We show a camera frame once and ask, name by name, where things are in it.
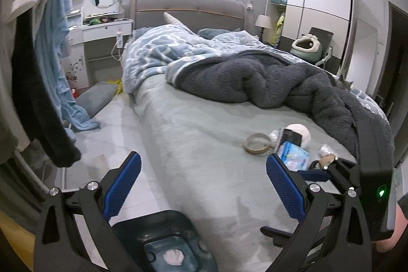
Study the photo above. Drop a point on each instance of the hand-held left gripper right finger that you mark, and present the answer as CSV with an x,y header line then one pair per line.
x,y
283,186

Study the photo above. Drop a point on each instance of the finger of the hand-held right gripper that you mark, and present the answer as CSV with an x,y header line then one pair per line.
x,y
315,175
280,235

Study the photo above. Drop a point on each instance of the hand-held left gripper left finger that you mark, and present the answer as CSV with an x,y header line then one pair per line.
x,y
124,182

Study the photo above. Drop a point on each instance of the small beige roll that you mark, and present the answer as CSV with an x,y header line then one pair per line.
x,y
327,160

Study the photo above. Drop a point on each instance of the shiny wrapper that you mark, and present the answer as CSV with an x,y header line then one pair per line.
x,y
326,150

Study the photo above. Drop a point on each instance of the dark plastic trash bin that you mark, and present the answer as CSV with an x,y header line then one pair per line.
x,y
165,227

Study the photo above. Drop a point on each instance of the person's right hand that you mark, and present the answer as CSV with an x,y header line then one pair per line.
x,y
400,224

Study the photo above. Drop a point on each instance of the blue tissue packet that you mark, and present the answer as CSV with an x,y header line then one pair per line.
x,y
295,155

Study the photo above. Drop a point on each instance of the brown tape roll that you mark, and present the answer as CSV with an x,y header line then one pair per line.
x,y
251,149

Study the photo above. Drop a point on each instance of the grey upholstered bed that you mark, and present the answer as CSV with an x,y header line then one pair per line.
x,y
207,144

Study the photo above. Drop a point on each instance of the white crumpled paper wad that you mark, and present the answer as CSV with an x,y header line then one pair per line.
x,y
173,257

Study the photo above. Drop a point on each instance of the grey floor cushion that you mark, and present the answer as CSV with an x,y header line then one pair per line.
x,y
94,98

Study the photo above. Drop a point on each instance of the grey cat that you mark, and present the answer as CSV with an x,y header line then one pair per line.
x,y
343,83

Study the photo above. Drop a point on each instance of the dark grey fleece blanket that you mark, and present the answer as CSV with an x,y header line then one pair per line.
x,y
287,80

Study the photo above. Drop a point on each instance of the black hanging garment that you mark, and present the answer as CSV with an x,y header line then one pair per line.
x,y
44,106

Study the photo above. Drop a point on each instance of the dark door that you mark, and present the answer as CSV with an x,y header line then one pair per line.
x,y
393,52

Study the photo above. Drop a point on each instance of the yellow fabric item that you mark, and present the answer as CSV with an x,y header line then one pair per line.
x,y
14,243

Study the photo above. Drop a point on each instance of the blue patterned blanket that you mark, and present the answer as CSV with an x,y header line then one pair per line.
x,y
153,52

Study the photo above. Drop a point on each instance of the white power strip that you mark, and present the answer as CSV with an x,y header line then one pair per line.
x,y
120,40

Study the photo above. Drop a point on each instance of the dark office chair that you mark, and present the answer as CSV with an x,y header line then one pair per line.
x,y
323,33

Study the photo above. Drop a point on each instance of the white vanity table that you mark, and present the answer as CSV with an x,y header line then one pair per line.
x,y
102,33

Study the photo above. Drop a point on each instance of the yellow-green garment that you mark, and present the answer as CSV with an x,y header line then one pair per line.
x,y
279,26

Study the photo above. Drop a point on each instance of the bedside lamp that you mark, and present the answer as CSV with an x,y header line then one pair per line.
x,y
263,22

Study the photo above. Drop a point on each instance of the hanging light blue towel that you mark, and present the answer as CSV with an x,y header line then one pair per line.
x,y
52,36

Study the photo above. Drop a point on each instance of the dark blue-grey pillow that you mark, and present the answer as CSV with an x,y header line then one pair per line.
x,y
210,33

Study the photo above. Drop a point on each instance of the white pointed pillow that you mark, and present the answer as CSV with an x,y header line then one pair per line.
x,y
172,19

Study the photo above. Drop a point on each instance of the white wardrobe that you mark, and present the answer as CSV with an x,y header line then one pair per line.
x,y
322,4

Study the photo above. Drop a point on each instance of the small white shelf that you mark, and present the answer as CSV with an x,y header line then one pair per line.
x,y
74,12

